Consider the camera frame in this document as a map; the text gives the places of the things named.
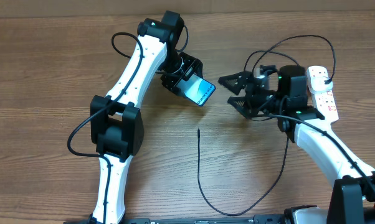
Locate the white charger plug adapter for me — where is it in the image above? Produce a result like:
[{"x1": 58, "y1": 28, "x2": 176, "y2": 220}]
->
[{"x1": 308, "y1": 76, "x2": 333, "y2": 94}]

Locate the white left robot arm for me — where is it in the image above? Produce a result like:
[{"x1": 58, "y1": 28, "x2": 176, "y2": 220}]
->
[{"x1": 88, "y1": 11, "x2": 214, "y2": 223}]

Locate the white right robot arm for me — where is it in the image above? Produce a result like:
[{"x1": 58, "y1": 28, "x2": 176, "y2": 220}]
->
[{"x1": 219, "y1": 65, "x2": 375, "y2": 223}]

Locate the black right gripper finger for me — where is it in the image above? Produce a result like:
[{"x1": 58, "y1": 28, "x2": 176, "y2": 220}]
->
[
  {"x1": 227, "y1": 96, "x2": 252, "y2": 119},
  {"x1": 218, "y1": 71, "x2": 252, "y2": 95}
]

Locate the black charger cable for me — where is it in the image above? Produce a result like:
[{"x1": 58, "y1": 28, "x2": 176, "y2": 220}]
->
[{"x1": 197, "y1": 34, "x2": 336, "y2": 217}]

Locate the Samsung Galaxy smartphone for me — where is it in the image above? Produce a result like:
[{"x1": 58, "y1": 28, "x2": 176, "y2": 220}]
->
[{"x1": 177, "y1": 75, "x2": 216, "y2": 106}]

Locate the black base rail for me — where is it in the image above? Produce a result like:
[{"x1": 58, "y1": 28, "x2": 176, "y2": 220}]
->
[{"x1": 62, "y1": 213, "x2": 288, "y2": 224}]

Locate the white power strip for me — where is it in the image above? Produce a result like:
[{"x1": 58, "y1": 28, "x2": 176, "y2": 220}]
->
[{"x1": 306, "y1": 65, "x2": 339, "y2": 123}]

